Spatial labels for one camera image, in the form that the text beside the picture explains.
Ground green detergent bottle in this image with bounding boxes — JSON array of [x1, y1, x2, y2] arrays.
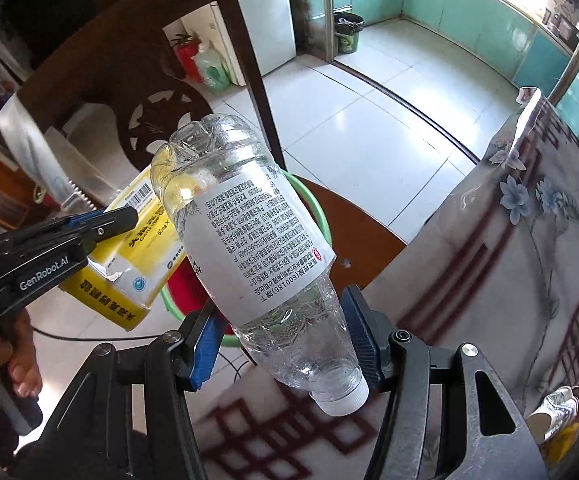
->
[[194, 42, 233, 92]]

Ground clear plastic bottle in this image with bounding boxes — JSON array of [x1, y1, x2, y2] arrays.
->
[[149, 114, 370, 417]]

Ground metal door frame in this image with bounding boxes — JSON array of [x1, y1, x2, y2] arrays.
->
[[297, 0, 339, 64]]

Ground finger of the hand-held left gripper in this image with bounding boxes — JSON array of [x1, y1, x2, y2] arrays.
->
[[52, 236, 98, 262], [44, 205, 139, 246]]

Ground turquoise kitchen cabinets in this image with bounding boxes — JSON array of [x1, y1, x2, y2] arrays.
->
[[402, 0, 577, 92]]

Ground yellow cardboard box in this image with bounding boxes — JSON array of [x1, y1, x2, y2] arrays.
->
[[59, 165, 190, 332]]

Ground silver plastic bag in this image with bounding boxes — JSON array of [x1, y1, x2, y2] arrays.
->
[[0, 94, 111, 211]]

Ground red bin with green rim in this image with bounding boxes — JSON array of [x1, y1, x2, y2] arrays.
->
[[162, 174, 333, 353]]

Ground dark kitchen appliance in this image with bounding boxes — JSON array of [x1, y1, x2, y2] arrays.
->
[[544, 0, 579, 47]]

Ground white shoe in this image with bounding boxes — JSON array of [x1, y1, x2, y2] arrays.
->
[[527, 386, 579, 445]]

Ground white refrigerator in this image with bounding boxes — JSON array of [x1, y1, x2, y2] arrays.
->
[[224, 0, 297, 78]]

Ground dark trash bin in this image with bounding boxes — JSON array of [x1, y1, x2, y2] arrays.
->
[[333, 12, 365, 55]]

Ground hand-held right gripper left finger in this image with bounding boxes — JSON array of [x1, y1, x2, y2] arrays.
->
[[29, 305, 231, 480]]

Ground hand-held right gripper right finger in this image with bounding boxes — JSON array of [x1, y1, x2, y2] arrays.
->
[[339, 284, 550, 480]]

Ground red fire extinguisher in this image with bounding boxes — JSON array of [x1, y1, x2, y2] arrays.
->
[[170, 34, 203, 82]]

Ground floral tablecloth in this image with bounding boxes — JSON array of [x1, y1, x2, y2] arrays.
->
[[189, 87, 579, 480]]

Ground dark carved wooden chair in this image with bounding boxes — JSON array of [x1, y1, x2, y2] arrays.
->
[[14, 0, 407, 291]]

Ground person's left hand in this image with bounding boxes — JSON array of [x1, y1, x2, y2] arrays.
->
[[0, 307, 44, 411]]

